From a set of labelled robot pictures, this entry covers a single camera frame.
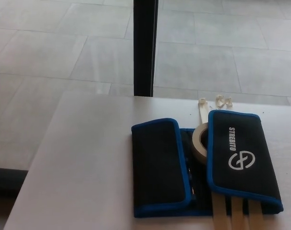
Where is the long beige masking tape strip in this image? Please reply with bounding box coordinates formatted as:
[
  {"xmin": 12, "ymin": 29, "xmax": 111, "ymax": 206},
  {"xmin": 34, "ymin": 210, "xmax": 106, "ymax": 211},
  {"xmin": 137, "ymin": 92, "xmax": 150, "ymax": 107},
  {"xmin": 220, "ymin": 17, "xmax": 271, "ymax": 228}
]
[{"xmin": 197, "ymin": 97, "xmax": 210, "ymax": 128}]

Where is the black blue-trimmed folding toolkit case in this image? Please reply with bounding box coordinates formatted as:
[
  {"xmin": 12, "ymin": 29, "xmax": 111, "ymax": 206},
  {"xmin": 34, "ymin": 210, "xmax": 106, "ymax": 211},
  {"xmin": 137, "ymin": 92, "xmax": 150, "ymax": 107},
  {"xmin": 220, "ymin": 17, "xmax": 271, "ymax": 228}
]
[{"xmin": 131, "ymin": 109, "xmax": 284, "ymax": 219}]

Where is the black vertical post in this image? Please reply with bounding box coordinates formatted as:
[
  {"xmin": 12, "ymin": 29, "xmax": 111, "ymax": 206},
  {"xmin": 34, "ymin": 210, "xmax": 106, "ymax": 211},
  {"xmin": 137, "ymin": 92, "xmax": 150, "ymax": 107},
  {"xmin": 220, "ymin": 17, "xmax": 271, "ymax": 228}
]
[{"xmin": 133, "ymin": 0, "xmax": 159, "ymax": 97}]

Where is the beige masking tape roll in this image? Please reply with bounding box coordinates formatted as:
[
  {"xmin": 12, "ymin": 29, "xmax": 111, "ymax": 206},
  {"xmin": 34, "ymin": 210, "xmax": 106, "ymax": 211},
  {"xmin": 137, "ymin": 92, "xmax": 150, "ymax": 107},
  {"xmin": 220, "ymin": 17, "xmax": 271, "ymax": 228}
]
[{"xmin": 191, "ymin": 123, "xmax": 210, "ymax": 166}]

